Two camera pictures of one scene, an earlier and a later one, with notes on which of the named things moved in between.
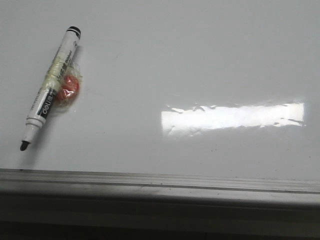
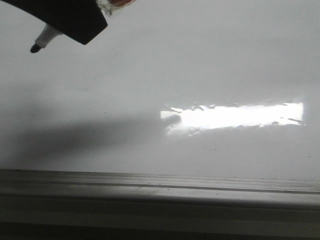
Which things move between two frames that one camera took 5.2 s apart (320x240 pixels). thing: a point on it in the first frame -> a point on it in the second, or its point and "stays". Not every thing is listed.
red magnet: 68,91 -> 108,7
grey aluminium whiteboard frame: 61,201 stays
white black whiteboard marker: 50,84 -> 47,33
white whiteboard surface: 228,88 stays
